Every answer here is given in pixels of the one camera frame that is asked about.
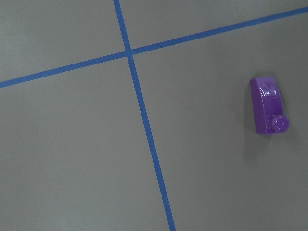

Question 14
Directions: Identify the purple block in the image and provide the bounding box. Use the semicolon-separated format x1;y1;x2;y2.
250;77;290;135

